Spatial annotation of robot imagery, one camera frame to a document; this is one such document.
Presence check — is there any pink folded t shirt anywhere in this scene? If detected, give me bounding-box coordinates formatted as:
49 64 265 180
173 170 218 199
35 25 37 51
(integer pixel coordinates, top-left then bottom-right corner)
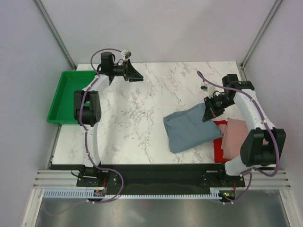
221 118 249 160

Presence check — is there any aluminium front frame rail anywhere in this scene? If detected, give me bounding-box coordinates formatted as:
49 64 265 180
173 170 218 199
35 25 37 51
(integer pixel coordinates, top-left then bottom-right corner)
33 170 291 190

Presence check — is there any red folded t shirt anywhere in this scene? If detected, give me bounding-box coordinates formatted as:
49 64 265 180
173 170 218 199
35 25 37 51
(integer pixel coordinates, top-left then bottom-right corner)
213 120 228 163

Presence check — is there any light blue cable duct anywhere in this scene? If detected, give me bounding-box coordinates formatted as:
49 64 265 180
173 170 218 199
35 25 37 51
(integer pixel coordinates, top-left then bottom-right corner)
43 189 222 200

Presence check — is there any aluminium left corner post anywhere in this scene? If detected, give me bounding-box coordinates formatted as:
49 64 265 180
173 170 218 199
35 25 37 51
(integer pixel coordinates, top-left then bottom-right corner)
33 0 77 70

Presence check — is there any aluminium right corner post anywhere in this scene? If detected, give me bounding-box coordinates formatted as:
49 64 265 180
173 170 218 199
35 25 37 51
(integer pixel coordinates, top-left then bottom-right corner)
238 0 284 70

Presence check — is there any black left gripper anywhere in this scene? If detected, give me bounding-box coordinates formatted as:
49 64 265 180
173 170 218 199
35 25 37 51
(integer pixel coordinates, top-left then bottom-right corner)
111 60 143 83

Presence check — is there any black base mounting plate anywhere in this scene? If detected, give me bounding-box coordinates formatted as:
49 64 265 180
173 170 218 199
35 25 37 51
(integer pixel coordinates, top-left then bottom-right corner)
77 164 245 196

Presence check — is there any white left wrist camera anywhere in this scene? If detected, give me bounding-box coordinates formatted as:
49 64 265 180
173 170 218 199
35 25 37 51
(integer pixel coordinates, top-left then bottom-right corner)
121 49 132 61

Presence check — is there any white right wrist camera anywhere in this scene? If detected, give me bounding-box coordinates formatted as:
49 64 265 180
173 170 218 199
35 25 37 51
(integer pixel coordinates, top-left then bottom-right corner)
200 82 213 92

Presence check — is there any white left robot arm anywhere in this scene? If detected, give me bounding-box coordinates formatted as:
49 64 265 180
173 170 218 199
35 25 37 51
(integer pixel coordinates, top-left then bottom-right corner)
73 48 143 187

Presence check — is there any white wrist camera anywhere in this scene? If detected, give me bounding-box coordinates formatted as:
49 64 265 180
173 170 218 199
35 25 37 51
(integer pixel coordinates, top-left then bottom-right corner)
121 49 132 61
200 82 213 92

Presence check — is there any green plastic bin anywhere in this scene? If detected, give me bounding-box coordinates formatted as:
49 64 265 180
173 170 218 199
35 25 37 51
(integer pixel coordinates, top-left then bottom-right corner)
47 70 95 125

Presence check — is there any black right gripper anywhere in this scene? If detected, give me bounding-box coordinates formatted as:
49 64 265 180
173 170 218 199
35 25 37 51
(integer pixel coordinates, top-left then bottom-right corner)
204 94 235 121

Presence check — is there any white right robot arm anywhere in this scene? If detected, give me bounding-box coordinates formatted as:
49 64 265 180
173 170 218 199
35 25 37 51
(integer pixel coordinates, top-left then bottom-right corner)
203 74 286 186

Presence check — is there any blue grey t shirt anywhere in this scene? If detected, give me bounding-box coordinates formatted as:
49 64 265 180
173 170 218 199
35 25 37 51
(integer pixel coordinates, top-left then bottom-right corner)
163 103 222 154

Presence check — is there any aluminium corner post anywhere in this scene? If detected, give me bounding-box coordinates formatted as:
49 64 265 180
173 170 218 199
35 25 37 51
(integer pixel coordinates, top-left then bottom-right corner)
33 0 77 70
238 0 284 70

